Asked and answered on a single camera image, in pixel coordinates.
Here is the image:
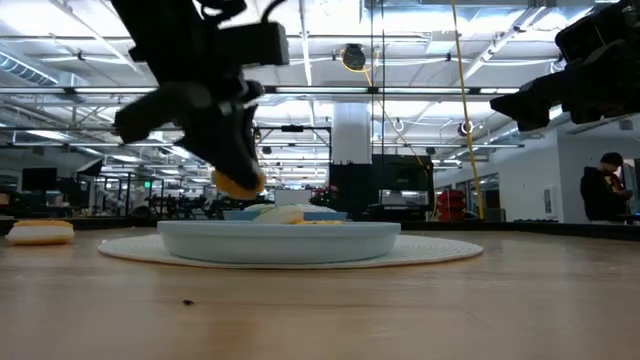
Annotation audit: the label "person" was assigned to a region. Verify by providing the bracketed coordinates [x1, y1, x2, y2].
[579, 151, 634, 224]

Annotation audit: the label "black cabinet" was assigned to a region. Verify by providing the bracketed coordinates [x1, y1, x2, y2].
[328, 163, 374, 222]

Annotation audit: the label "white building column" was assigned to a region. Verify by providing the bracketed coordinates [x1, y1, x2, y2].
[332, 102, 373, 166]

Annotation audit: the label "large black monitor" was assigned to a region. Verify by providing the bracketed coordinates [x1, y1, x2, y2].
[371, 153, 435, 192]

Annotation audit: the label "white round woven placemat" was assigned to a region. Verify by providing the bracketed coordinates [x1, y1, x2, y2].
[97, 232, 485, 271]

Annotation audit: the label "black softbox lamp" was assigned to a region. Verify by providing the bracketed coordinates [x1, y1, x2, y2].
[74, 158, 105, 178]

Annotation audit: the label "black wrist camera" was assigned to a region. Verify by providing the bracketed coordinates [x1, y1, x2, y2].
[554, 0, 640, 64]
[219, 21, 291, 67]

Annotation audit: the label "thin yellow reel cable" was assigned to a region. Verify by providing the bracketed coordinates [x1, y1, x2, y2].
[338, 48, 427, 167]

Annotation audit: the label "light blue plate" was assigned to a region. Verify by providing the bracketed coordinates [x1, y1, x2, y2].
[156, 220, 402, 265]

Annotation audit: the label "yellow iced white donut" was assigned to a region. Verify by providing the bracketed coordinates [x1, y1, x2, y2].
[4, 219, 76, 247]

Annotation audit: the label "yellow-orange donut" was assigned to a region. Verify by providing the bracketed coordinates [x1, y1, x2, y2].
[212, 168, 268, 201]

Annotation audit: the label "distant black rig frame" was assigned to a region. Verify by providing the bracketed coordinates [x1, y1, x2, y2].
[252, 124, 333, 202]

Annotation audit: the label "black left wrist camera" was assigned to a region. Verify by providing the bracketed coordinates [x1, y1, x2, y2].
[219, 21, 291, 67]

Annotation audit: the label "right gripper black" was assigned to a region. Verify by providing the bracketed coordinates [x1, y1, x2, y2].
[489, 29, 640, 133]

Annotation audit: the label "black desk monitor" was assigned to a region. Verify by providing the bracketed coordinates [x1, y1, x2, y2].
[21, 167, 58, 193]

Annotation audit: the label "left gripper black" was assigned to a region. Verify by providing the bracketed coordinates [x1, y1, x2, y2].
[113, 43, 267, 191]

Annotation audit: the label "thick yellow hanging cable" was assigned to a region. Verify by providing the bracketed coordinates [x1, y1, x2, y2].
[449, 0, 485, 220]

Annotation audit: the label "red flower plant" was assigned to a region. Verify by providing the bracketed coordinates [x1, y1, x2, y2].
[309, 184, 341, 209]

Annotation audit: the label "long ceiling light bar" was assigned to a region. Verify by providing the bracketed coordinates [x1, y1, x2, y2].
[0, 85, 522, 97]

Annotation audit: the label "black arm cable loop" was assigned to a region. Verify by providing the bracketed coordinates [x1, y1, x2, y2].
[197, 0, 289, 24]

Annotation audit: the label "black ceiling cord reel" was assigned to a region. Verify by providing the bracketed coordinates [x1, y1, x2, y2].
[341, 43, 368, 72]

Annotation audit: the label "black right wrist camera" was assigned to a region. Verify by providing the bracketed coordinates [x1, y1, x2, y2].
[554, 0, 640, 64]

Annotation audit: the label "white box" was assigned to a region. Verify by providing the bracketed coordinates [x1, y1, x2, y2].
[273, 189, 313, 207]

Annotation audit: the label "white wall dispenser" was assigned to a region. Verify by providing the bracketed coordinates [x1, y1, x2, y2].
[542, 184, 559, 218]

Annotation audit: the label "red stacked bins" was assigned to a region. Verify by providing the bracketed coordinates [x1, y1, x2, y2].
[436, 188, 468, 223]

